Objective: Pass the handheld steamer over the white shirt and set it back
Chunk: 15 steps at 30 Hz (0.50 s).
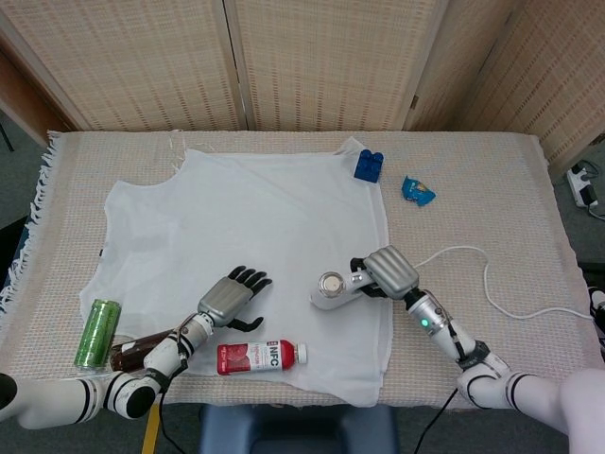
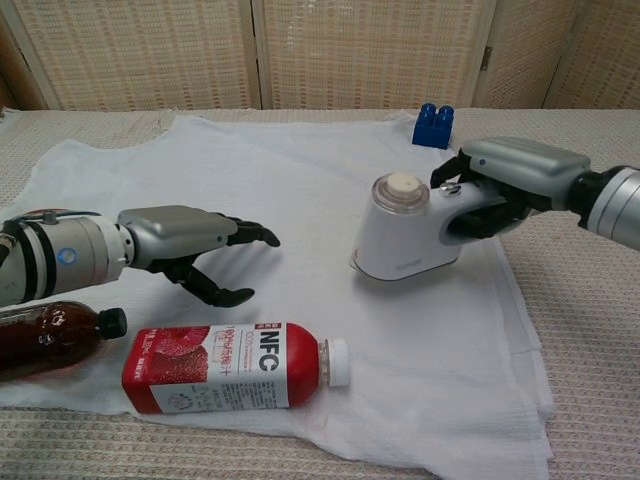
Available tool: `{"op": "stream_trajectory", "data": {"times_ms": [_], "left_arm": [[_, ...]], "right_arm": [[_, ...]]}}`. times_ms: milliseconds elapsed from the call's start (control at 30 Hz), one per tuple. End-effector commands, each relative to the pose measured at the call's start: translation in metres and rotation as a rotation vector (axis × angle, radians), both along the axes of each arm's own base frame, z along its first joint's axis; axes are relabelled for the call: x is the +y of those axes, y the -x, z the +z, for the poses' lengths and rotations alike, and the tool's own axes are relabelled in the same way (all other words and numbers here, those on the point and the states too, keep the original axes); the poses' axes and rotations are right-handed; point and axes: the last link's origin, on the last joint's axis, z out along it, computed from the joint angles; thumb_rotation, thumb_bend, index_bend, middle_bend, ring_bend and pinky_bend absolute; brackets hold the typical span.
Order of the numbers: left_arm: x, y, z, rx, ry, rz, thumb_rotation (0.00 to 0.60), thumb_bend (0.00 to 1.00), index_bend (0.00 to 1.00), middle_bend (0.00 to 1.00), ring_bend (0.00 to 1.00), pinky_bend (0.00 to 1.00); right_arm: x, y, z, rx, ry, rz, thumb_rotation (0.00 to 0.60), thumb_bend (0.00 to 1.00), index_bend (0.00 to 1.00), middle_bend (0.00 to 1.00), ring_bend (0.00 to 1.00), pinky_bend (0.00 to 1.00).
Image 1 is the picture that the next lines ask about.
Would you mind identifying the beige woven tablecloth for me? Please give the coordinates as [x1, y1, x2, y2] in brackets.
[0, 130, 597, 410]

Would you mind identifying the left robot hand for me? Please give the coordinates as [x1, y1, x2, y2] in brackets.
[196, 266, 274, 332]

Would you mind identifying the black and white shoe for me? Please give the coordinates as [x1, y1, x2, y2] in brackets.
[588, 286, 605, 342]

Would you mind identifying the red NFC juice bottle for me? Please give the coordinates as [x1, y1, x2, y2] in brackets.
[216, 338, 309, 377]

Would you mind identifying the blue toy brick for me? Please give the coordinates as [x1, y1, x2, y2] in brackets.
[353, 148, 385, 184]

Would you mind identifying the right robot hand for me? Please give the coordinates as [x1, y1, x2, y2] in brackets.
[349, 245, 422, 302]

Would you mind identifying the white sleeveless shirt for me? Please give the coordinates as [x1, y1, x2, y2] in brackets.
[80, 135, 394, 408]

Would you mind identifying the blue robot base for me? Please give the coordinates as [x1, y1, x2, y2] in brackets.
[198, 405, 398, 454]

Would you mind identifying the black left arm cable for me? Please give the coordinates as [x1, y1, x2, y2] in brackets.
[154, 358, 186, 454]

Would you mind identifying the yellow floor tape strip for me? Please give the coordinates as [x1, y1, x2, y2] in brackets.
[141, 406, 164, 454]

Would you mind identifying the beige woven folding screen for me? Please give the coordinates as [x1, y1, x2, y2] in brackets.
[0, 0, 605, 179]

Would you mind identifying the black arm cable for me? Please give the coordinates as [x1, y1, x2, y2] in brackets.
[154, 358, 186, 454]
[414, 387, 460, 454]

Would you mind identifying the blue snack packet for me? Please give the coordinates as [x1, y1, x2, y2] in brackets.
[401, 175, 437, 207]

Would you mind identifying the brown tea bottle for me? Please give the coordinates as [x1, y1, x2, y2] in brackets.
[109, 329, 183, 375]

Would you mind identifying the green drink can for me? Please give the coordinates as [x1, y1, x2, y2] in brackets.
[75, 298, 123, 370]

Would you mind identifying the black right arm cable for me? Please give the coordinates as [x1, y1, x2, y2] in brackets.
[414, 387, 460, 454]

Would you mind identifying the white power strip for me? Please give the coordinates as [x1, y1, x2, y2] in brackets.
[566, 162, 605, 210]

